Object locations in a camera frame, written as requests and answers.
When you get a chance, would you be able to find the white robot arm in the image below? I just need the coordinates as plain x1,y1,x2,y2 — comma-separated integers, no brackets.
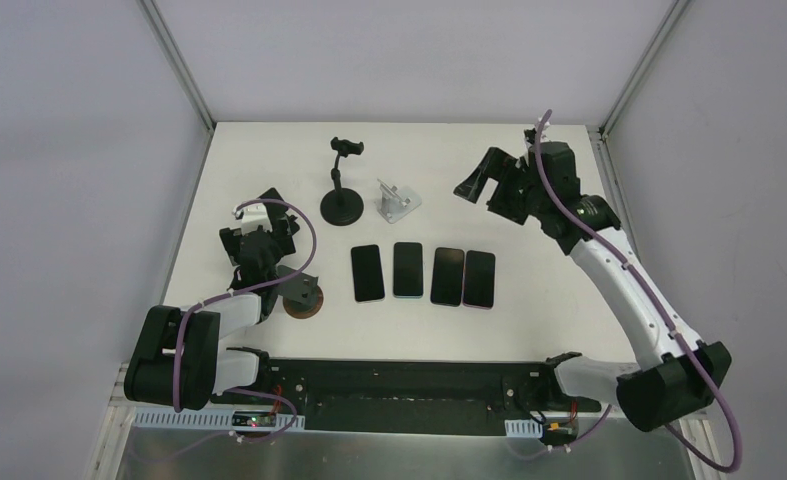
123,228,296,411

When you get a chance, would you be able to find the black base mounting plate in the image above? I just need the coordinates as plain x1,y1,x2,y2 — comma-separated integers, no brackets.
246,358,602,436

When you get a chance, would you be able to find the black folding phone stand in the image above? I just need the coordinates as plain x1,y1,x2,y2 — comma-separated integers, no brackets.
259,187,283,201

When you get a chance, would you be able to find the purple phone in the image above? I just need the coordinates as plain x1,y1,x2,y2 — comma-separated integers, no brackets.
462,250,496,309

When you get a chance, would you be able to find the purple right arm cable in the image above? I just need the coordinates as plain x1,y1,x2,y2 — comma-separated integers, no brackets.
532,109,744,475

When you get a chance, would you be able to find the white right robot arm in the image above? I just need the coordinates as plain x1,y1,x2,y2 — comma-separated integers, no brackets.
454,141,736,432

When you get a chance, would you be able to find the black phone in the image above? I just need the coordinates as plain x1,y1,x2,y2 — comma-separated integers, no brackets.
350,244,385,303
430,247,465,307

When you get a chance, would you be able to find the grey stand with brown base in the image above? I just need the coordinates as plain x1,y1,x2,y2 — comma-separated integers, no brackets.
276,265,324,319

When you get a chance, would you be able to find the silver metal phone stand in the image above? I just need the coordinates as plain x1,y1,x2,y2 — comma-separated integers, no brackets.
375,179,422,224

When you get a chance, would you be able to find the black round disc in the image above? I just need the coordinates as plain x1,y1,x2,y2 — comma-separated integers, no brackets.
319,137,366,227

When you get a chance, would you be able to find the dark phone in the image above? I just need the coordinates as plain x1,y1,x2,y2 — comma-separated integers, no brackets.
393,242,424,298

